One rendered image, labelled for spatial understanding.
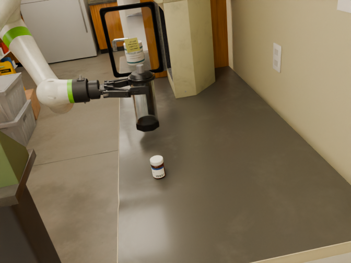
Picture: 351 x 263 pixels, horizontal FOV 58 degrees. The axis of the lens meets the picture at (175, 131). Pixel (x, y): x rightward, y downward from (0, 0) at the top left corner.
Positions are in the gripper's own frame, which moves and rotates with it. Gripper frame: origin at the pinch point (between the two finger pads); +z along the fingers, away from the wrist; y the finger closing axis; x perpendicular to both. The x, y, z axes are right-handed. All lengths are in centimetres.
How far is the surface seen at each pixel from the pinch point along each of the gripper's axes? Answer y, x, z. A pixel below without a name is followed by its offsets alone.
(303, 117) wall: -18, 11, 61
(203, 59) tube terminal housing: 39, 2, 34
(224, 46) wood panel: 69, 4, 55
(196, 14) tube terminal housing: 36, -21, 30
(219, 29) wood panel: 69, -7, 51
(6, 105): 185, 78, -128
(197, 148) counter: -19.3, 19.9, 19.0
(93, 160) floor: 137, 121, -47
